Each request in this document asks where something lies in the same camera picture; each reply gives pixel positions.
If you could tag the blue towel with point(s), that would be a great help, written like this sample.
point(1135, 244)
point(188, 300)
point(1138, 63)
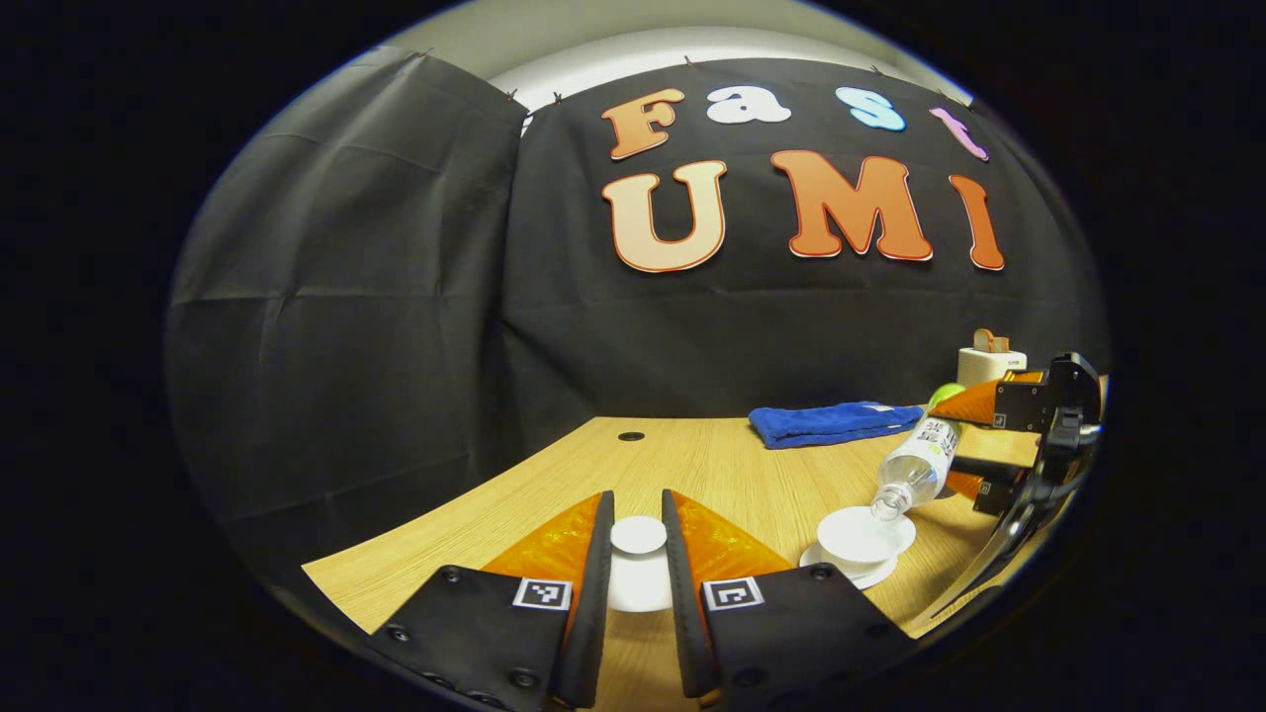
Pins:
point(831, 423)

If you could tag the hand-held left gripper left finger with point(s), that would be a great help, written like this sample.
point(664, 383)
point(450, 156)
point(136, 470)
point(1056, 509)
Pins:
point(593, 593)

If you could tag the white teacup lid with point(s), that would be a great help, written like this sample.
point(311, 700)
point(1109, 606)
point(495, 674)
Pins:
point(638, 535)

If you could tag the white toaster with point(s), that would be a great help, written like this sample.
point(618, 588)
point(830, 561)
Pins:
point(984, 368)

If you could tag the white teacup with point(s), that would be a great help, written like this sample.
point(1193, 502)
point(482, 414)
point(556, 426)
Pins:
point(865, 534)

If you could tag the clear green label water bottle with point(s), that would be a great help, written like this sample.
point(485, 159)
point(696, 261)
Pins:
point(915, 465)

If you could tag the white saucer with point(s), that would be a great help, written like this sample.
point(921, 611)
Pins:
point(870, 576)

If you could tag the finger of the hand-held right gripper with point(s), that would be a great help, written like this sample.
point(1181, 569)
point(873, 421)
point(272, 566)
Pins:
point(1019, 405)
point(999, 489)

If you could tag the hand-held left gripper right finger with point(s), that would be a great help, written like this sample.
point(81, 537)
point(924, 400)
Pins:
point(680, 593)

